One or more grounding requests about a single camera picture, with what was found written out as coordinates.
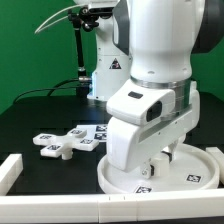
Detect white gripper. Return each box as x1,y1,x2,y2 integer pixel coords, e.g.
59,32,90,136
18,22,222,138
107,90,199,178

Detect white round table top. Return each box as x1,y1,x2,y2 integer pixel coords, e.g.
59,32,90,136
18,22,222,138
97,144,219,194

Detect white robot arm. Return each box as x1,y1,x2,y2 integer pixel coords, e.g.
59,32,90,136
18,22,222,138
98,0,224,178

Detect white front fence bar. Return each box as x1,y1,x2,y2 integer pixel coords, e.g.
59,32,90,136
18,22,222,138
0,189,224,224

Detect white marker sheet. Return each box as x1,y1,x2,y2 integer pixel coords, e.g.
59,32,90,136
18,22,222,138
77,124,107,142

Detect white cross table base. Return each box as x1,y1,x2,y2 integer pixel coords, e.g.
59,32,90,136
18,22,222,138
33,128,99,160

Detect white left fence bar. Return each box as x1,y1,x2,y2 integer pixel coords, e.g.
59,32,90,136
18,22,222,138
0,154,23,196

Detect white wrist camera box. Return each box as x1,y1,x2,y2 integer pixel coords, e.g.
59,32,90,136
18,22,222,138
107,80,175,126

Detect black cables on table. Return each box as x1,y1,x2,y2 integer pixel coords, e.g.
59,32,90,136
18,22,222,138
13,78,91,104

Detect black camera stand pole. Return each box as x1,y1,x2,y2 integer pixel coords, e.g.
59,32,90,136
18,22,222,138
68,10,89,98

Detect white curved cables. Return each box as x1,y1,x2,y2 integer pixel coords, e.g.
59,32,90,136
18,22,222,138
34,3,88,35

